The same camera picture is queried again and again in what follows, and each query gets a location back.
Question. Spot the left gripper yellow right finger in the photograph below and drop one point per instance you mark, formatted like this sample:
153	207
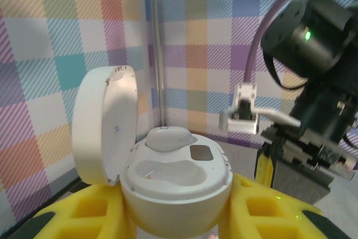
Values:
279	216

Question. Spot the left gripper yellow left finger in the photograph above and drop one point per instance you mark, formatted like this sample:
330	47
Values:
67	205

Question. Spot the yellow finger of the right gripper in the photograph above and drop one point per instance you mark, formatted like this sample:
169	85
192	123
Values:
299	180

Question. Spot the white round earbud case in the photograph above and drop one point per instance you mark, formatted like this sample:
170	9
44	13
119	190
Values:
179	194

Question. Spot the aluminium frame post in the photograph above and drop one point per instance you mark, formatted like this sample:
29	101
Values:
156	46

